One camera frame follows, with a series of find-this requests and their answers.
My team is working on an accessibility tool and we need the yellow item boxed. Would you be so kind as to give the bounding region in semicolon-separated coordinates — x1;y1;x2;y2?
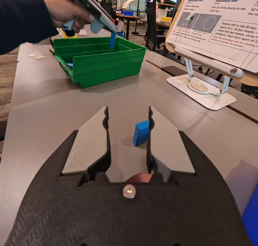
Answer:
61;29;78;39

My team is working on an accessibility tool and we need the blue plastic bin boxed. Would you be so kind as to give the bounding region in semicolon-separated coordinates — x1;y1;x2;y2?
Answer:
242;182;258;246

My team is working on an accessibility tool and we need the black office chair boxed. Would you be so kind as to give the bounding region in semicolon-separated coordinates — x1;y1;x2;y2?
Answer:
144;0;168;51
0;120;7;142

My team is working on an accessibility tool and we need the printed instruction sheet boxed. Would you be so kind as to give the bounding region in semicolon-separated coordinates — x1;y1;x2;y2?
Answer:
171;0;258;73

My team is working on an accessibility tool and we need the blue rectangular wooden block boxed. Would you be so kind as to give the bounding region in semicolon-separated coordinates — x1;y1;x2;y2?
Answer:
109;26;118;49
133;120;150;147

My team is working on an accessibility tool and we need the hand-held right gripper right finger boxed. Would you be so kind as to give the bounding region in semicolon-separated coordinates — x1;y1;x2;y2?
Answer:
147;106;195;182

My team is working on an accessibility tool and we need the table cable hatch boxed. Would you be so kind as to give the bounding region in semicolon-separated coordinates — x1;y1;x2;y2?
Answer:
161;65;188;77

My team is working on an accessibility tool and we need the person's left hand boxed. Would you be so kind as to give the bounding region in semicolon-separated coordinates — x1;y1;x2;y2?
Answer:
41;0;95;33

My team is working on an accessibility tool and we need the clear plastic item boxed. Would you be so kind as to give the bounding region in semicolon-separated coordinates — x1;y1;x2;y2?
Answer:
29;50;45;59

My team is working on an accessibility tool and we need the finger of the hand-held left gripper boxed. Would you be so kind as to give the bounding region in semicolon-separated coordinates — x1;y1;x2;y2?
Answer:
89;0;118;33

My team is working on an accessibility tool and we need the green plastic bin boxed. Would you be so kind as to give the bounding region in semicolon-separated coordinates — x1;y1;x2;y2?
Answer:
53;36;147;89

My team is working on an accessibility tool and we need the black stanchion pole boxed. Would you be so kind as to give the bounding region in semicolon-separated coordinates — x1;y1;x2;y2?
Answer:
132;0;142;35

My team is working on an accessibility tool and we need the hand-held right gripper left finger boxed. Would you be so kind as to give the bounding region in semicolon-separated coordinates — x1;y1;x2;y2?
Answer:
61;106;112;177

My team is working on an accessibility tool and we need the person's left forearm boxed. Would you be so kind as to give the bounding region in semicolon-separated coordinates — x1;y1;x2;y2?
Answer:
0;0;59;55

